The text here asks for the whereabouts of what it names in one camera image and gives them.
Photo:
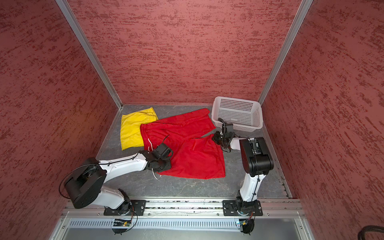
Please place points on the white plastic laundry basket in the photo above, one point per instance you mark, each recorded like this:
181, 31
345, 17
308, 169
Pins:
245, 115

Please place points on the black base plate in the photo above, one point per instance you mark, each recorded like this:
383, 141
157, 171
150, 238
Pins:
136, 207
240, 208

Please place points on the corner aluminium post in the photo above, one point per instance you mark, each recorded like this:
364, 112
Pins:
290, 37
79, 33

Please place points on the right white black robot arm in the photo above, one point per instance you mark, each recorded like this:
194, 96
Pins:
257, 164

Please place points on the red shorts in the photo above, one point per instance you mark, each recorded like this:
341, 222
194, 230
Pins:
196, 155

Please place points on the left corner aluminium post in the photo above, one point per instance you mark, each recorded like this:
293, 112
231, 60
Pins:
79, 33

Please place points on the left small circuit board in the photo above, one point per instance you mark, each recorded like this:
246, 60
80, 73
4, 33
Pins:
122, 223

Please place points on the aluminium frame rail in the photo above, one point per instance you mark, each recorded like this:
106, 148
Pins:
210, 208

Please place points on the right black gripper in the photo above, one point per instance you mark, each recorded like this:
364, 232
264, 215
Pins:
215, 138

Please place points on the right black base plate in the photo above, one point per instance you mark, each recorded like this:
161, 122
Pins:
240, 208

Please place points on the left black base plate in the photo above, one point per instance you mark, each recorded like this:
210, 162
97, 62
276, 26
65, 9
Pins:
136, 207

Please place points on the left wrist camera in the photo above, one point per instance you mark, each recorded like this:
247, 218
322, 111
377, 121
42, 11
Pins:
163, 152

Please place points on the white perforated cable duct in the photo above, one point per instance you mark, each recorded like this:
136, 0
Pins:
170, 224

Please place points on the right corner aluminium post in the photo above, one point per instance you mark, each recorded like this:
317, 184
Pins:
290, 37

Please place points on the yellow shorts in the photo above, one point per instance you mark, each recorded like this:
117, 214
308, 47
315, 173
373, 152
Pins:
130, 133

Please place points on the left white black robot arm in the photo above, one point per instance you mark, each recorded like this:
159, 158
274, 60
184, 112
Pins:
86, 184

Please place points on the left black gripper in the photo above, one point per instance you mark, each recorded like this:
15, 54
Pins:
167, 167

